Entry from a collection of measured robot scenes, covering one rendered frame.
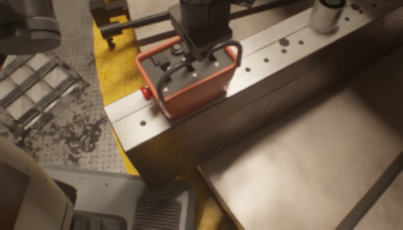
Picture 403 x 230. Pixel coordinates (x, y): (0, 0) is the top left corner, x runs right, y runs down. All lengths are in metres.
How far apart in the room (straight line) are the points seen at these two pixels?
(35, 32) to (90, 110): 1.23
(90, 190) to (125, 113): 0.49
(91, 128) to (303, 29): 1.09
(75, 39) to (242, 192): 1.34
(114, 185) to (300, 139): 0.69
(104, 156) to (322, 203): 0.95
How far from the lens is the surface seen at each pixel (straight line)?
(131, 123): 0.75
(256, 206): 1.06
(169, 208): 1.10
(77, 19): 2.07
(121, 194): 1.15
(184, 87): 0.65
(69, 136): 1.60
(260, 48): 0.86
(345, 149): 1.21
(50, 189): 0.64
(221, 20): 0.48
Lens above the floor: 1.34
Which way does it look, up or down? 61 degrees down
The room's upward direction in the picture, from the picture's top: 2 degrees counter-clockwise
